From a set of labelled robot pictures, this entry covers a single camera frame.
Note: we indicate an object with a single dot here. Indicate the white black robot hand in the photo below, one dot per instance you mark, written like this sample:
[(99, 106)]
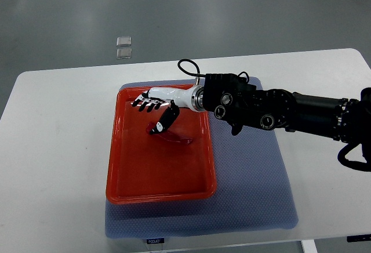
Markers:
[(159, 96)]

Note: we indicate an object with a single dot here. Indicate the red pepper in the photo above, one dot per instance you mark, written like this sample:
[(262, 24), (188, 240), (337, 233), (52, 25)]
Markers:
[(174, 137)]

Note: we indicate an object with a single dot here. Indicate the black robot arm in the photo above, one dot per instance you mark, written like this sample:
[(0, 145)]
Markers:
[(231, 98)]

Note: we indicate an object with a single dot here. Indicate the red plastic tray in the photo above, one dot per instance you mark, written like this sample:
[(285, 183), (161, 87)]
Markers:
[(145, 168)]

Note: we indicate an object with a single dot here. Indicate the upper metal floor plate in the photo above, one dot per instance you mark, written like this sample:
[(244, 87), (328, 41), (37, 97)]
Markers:
[(124, 41)]

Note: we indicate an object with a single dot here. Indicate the blue-grey mesh mat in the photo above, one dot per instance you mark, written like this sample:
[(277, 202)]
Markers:
[(253, 193)]

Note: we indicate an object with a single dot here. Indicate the white table leg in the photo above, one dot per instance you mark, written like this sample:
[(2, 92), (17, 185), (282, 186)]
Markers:
[(308, 246)]

